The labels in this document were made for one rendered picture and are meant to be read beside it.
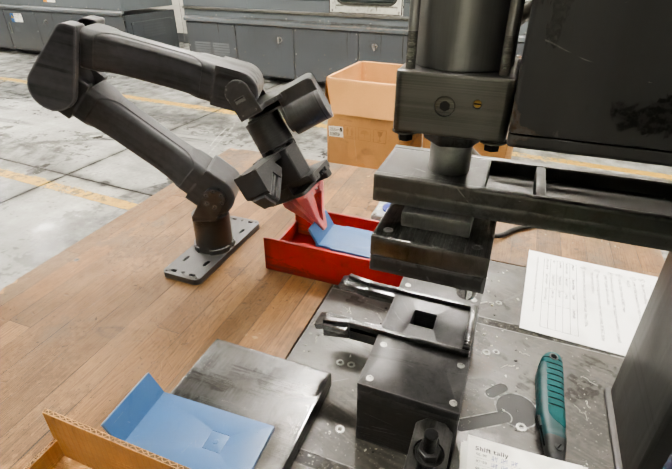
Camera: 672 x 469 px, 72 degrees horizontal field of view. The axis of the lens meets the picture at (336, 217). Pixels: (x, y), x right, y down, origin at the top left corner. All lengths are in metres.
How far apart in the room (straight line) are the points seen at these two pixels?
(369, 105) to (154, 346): 2.29
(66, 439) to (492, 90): 0.50
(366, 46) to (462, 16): 4.90
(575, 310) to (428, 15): 0.52
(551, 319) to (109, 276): 0.68
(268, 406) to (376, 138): 2.41
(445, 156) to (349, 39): 4.93
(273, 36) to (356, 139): 3.06
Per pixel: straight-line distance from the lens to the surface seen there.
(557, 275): 0.84
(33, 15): 8.61
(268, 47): 5.83
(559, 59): 0.35
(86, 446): 0.55
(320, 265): 0.73
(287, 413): 0.55
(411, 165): 0.44
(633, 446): 0.57
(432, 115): 0.38
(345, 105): 2.85
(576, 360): 0.70
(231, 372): 0.60
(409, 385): 0.49
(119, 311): 0.76
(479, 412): 0.60
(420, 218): 0.41
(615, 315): 0.79
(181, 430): 0.55
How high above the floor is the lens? 1.35
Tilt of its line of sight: 29 degrees down
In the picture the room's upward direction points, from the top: straight up
